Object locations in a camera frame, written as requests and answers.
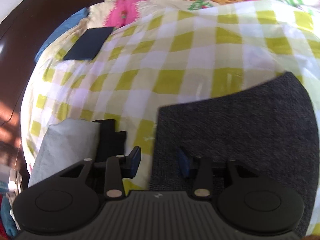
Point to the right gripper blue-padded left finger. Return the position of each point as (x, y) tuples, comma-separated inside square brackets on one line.
[(117, 168)]

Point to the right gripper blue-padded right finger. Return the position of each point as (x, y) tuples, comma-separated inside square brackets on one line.
[(197, 171)]

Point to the dark grey knit pants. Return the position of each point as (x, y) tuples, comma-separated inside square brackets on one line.
[(271, 128)]

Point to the white gloved left hand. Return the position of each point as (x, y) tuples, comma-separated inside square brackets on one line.
[(64, 145)]

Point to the green checked bed quilt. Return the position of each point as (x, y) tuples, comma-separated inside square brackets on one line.
[(163, 52)]

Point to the dark blue folded cloth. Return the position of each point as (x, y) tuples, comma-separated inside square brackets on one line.
[(89, 44)]

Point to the blue pillow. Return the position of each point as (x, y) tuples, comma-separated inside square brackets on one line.
[(69, 23)]

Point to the dark wooden headboard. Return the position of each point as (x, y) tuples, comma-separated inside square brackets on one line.
[(23, 31)]

